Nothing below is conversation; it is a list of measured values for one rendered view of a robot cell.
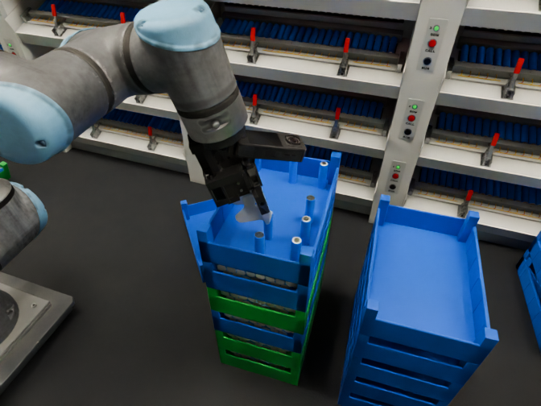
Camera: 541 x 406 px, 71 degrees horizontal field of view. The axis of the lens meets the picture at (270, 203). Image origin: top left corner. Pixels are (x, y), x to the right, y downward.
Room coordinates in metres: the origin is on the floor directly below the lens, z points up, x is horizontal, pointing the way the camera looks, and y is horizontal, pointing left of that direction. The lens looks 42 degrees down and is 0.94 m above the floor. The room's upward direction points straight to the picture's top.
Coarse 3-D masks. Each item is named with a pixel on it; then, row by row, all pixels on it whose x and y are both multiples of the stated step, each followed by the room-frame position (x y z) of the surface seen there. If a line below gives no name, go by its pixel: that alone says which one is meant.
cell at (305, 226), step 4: (304, 216) 0.49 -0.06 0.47; (308, 216) 0.49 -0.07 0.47; (304, 220) 0.48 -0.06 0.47; (308, 220) 0.48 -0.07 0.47; (304, 224) 0.48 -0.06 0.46; (308, 224) 0.48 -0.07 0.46; (300, 228) 0.49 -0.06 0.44; (304, 228) 0.48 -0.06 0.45; (308, 228) 0.48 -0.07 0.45; (300, 232) 0.48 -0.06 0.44; (304, 232) 0.48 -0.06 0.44; (308, 232) 0.48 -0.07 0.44; (300, 236) 0.48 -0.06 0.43; (304, 236) 0.48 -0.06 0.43; (308, 236) 0.48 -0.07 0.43; (304, 240) 0.48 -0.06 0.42; (308, 240) 0.48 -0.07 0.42; (304, 244) 0.48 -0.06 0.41
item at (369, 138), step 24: (264, 96) 1.18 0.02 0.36; (288, 96) 1.19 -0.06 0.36; (312, 96) 1.16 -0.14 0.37; (336, 96) 1.15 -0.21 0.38; (360, 96) 1.13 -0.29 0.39; (264, 120) 1.11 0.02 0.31; (288, 120) 1.10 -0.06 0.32; (312, 120) 1.08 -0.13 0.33; (336, 120) 1.02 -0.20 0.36; (360, 120) 1.04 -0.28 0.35; (384, 120) 1.03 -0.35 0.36; (312, 144) 1.04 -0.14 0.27; (336, 144) 1.00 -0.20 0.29; (360, 144) 0.98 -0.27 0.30; (384, 144) 0.97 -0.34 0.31
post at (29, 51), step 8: (0, 0) 1.38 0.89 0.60; (8, 0) 1.41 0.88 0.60; (16, 0) 1.43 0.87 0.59; (0, 8) 1.39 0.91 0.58; (8, 8) 1.39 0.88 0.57; (0, 16) 1.39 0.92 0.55; (0, 24) 1.40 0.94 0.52; (8, 24) 1.38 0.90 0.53; (0, 32) 1.40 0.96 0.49; (8, 32) 1.39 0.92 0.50; (0, 40) 1.41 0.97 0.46; (16, 40) 1.38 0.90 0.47; (16, 48) 1.39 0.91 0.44; (24, 48) 1.39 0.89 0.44; (32, 48) 1.42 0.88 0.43; (40, 48) 1.45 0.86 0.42; (48, 48) 1.48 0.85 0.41; (24, 56) 1.38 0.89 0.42; (32, 56) 1.41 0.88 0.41
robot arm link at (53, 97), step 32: (0, 64) 0.38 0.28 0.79; (32, 64) 0.40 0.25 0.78; (64, 64) 0.41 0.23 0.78; (96, 64) 0.44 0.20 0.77; (0, 96) 0.34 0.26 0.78; (32, 96) 0.35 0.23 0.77; (64, 96) 0.37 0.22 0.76; (96, 96) 0.41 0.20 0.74; (0, 128) 0.33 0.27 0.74; (32, 128) 0.33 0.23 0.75; (64, 128) 0.35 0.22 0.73; (32, 160) 0.33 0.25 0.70
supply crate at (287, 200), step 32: (256, 160) 0.71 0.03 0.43; (320, 160) 0.68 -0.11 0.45; (288, 192) 0.64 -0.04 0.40; (320, 192) 0.64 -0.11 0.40; (224, 224) 0.54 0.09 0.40; (256, 224) 0.54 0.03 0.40; (288, 224) 0.54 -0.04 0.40; (320, 224) 0.49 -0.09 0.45; (224, 256) 0.43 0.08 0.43; (256, 256) 0.42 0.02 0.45; (288, 256) 0.45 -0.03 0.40
